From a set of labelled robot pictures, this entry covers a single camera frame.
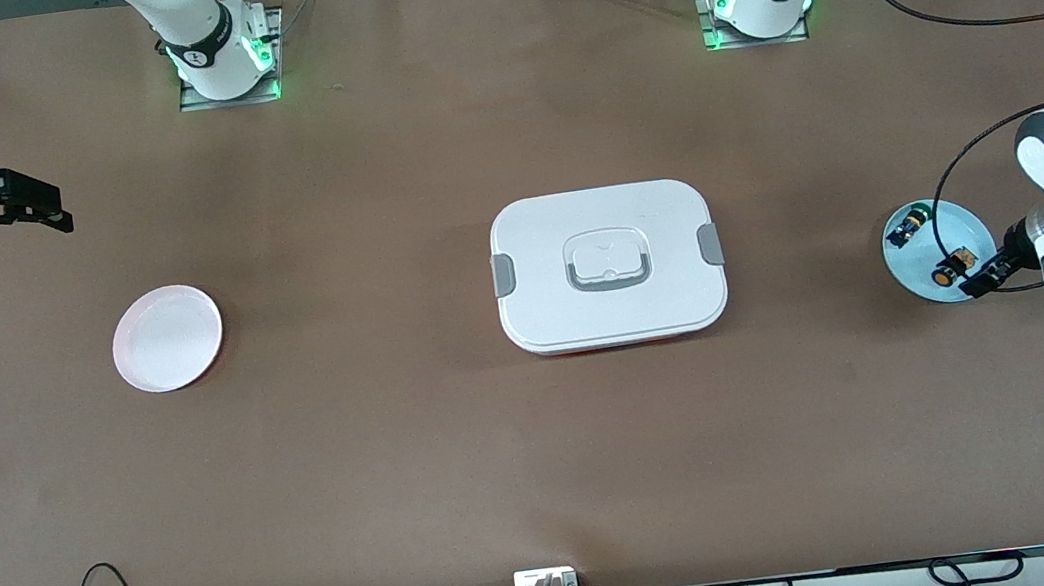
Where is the orange push button switch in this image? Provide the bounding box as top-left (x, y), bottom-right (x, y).
top-left (928, 246), bottom-right (981, 290)

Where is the light blue round plate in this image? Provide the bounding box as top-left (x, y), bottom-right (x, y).
top-left (877, 190), bottom-right (1004, 312)

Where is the pink round plate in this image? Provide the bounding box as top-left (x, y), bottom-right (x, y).
top-left (105, 279), bottom-right (231, 399)

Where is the small white box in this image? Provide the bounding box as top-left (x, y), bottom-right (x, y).
top-left (513, 564), bottom-right (580, 586)

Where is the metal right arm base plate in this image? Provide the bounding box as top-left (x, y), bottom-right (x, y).
top-left (169, 7), bottom-right (294, 114)

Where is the black coiled cable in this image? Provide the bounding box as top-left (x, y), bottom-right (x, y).
top-left (925, 548), bottom-right (1027, 586)

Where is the thin grey cable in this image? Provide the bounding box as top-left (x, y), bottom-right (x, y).
top-left (267, 0), bottom-right (328, 44)

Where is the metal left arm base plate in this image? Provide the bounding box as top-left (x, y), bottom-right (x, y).
top-left (693, 0), bottom-right (811, 56)

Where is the white lunch box grey handle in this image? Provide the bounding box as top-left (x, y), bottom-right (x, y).
top-left (482, 172), bottom-right (736, 364)

